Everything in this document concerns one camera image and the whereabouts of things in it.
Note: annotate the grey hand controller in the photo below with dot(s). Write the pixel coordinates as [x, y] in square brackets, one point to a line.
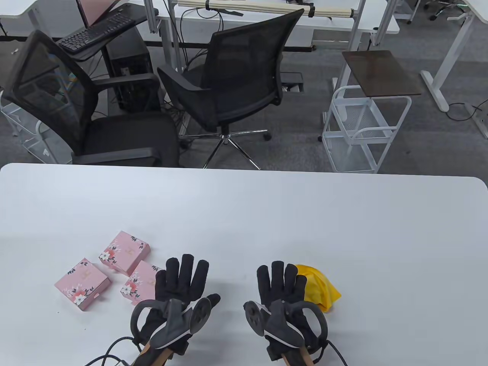
[171, 324]
[282, 324]

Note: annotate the brown board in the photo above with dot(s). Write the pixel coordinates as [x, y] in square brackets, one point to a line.
[381, 72]

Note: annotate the black mesh office chair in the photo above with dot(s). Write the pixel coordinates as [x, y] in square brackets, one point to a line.
[126, 137]

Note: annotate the floor power box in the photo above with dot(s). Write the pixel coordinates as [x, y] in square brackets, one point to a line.
[291, 79]

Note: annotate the black computer tower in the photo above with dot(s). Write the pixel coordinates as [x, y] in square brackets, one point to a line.
[129, 65]

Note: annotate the white desk with angled leg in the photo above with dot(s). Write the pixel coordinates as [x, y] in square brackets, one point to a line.
[454, 45]

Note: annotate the yellow cleaning cloth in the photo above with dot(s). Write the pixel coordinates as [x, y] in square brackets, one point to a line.
[320, 286]

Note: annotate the pink floral jewelry box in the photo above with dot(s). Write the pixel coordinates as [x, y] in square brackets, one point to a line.
[82, 284]
[124, 252]
[139, 282]

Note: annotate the black chair with chrome base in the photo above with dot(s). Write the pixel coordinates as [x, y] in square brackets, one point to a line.
[236, 65]

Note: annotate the black keyboard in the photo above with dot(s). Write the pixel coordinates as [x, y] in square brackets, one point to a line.
[95, 32]

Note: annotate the person's right hand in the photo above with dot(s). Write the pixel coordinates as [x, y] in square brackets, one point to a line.
[282, 282]

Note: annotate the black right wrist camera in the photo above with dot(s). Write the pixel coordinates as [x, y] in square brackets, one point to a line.
[273, 349]

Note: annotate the person's left hand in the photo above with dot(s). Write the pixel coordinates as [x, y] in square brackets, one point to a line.
[183, 278]

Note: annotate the person's left forearm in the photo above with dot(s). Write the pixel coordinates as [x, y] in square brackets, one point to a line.
[152, 356]

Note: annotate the person's right forearm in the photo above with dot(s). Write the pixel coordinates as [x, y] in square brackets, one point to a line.
[297, 356]

